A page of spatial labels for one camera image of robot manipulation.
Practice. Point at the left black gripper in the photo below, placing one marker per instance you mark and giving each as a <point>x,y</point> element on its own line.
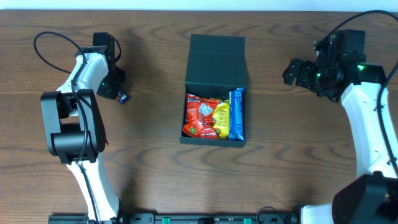
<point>113,93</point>

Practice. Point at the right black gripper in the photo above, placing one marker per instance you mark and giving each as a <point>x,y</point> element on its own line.
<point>302,74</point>

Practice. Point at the purple Dairy Milk chocolate bar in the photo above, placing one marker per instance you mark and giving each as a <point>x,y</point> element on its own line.
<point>122,97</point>

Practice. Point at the blue snack bar wrapper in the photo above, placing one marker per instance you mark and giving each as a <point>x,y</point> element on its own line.
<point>236,120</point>

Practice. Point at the red snack packet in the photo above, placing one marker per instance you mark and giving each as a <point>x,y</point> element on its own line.
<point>200,117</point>

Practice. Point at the black cardboard box with lid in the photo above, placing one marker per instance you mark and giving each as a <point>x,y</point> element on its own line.
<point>216,66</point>

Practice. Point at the yellow snack packet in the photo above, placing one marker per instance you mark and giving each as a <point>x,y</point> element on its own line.
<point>221,118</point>

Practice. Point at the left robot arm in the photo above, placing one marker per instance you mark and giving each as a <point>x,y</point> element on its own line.
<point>75,131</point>

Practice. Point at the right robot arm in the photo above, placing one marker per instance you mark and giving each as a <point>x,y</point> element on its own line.
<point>359,86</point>

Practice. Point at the black mounting rail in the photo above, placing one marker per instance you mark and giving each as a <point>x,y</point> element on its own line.
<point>264,218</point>

